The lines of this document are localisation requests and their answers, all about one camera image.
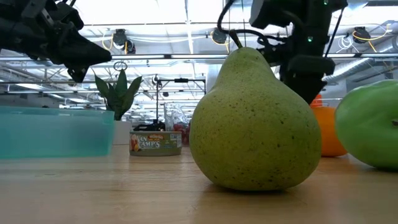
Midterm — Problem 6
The black ceiling cord reel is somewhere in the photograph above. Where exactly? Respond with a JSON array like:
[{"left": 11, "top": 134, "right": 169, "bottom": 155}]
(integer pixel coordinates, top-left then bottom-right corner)
[
  {"left": 353, "top": 26, "right": 371, "bottom": 44},
  {"left": 111, "top": 28, "right": 128, "bottom": 47},
  {"left": 212, "top": 27, "right": 228, "bottom": 45}
]

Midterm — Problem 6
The green pear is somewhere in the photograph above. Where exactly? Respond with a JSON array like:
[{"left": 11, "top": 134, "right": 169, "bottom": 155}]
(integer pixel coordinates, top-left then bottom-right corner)
[{"left": 188, "top": 29, "right": 323, "bottom": 192}]

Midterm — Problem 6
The black metal rack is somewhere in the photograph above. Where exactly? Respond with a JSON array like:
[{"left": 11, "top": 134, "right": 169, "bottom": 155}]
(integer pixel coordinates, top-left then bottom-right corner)
[{"left": 154, "top": 77, "right": 207, "bottom": 124}]

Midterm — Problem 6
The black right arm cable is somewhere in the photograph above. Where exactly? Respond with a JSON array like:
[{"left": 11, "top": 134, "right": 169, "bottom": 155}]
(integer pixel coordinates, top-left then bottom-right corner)
[{"left": 216, "top": 0, "right": 271, "bottom": 47}]

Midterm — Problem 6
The teal translucent plastic bin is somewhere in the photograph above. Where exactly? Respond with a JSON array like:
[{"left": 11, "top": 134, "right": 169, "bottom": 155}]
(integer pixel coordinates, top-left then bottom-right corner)
[{"left": 0, "top": 105, "right": 115, "bottom": 159}]

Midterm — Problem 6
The silver ventilation duct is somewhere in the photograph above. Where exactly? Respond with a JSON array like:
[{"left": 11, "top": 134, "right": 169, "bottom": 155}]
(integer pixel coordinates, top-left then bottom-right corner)
[{"left": 322, "top": 37, "right": 398, "bottom": 84}]

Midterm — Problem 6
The green plant in white pot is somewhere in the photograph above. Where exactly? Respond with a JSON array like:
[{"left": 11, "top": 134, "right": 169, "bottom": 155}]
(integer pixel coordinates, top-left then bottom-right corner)
[{"left": 93, "top": 68, "right": 144, "bottom": 146}]

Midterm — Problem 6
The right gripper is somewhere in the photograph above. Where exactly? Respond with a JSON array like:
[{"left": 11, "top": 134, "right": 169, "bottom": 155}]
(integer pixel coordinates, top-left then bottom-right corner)
[{"left": 248, "top": 0, "right": 348, "bottom": 105}]

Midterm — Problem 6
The green apple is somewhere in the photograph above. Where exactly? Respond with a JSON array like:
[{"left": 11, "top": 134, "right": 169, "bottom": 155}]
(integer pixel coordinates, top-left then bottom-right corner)
[{"left": 335, "top": 79, "right": 398, "bottom": 171}]

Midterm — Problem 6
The dark red grape bunch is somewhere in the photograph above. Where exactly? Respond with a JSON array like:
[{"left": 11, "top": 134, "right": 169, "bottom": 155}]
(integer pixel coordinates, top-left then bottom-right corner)
[{"left": 172, "top": 123, "right": 191, "bottom": 146}]

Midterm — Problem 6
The orange fruit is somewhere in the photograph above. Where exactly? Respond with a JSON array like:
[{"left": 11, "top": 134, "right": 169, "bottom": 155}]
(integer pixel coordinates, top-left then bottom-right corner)
[{"left": 310, "top": 105, "right": 348, "bottom": 157}]

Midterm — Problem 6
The silver tuna can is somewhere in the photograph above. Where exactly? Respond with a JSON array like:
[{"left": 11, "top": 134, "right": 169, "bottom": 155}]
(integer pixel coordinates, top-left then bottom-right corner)
[{"left": 129, "top": 130, "right": 183, "bottom": 157}]

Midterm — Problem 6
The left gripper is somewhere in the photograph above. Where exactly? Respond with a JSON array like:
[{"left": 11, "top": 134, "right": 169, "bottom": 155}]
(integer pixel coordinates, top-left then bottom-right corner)
[{"left": 18, "top": 0, "right": 112, "bottom": 83}]

